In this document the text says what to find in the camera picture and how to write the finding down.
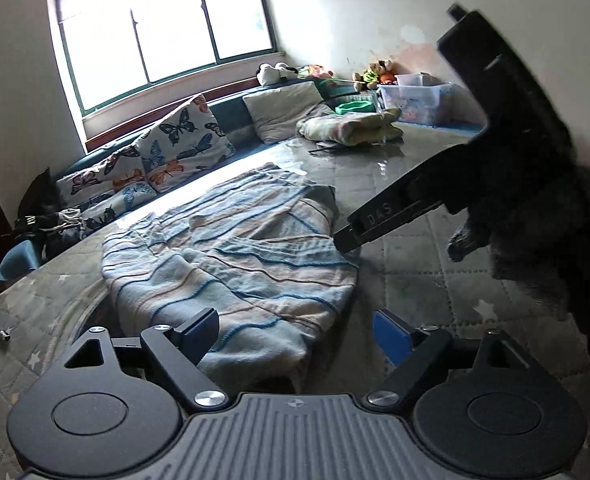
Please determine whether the blue striped knit garment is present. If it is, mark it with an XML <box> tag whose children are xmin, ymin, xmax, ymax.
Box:
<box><xmin>101</xmin><ymin>164</ymin><xmax>358</xmax><ymax>392</ymax></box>

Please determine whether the gloved right hand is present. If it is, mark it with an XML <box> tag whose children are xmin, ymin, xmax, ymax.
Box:
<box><xmin>447</xmin><ymin>166</ymin><xmax>590</xmax><ymax>335</ymax></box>

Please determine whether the clear plastic storage bin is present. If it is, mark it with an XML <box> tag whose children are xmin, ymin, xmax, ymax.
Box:
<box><xmin>377</xmin><ymin>73</ymin><xmax>452</xmax><ymax>126</ymax></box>

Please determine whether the brown monkey plush toy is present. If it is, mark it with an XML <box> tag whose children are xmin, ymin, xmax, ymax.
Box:
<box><xmin>353</xmin><ymin>60</ymin><xmax>397</xmax><ymax>92</ymax></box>

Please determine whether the folded yellow pastel blanket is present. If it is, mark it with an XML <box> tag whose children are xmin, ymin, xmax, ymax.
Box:
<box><xmin>296</xmin><ymin>108</ymin><xmax>403</xmax><ymax>146</ymax></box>

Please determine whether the long butterfly print cushion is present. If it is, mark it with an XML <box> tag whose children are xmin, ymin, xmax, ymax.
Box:
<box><xmin>56</xmin><ymin>144</ymin><xmax>157</xmax><ymax>232</ymax></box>

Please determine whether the green plastic basin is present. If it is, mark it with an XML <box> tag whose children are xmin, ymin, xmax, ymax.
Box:
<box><xmin>334</xmin><ymin>100</ymin><xmax>375</xmax><ymax>115</ymax></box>

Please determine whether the blue plastic chair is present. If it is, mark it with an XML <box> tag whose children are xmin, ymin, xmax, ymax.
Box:
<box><xmin>0</xmin><ymin>240</ymin><xmax>41</xmax><ymax>289</ymax></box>

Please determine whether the upright butterfly print pillow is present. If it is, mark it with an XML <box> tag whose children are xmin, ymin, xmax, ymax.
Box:
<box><xmin>135</xmin><ymin>94</ymin><xmax>235</xmax><ymax>193</ymax></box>

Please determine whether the black bag on sofa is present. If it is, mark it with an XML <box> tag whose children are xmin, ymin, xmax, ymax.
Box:
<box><xmin>14</xmin><ymin>167</ymin><xmax>63</xmax><ymax>228</ymax></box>

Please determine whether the grey white plain pillow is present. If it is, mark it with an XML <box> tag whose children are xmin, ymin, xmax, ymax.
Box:
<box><xmin>243</xmin><ymin>81</ymin><xmax>333</xmax><ymax>144</ymax></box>

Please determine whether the black white plush toy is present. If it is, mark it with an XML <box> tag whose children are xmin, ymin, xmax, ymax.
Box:
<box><xmin>256</xmin><ymin>62</ymin><xmax>298</xmax><ymax>87</ymax></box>

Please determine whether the window with green frame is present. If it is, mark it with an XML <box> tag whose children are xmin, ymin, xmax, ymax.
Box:
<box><xmin>56</xmin><ymin>0</ymin><xmax>275</xmax><ymax>115</ymax></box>

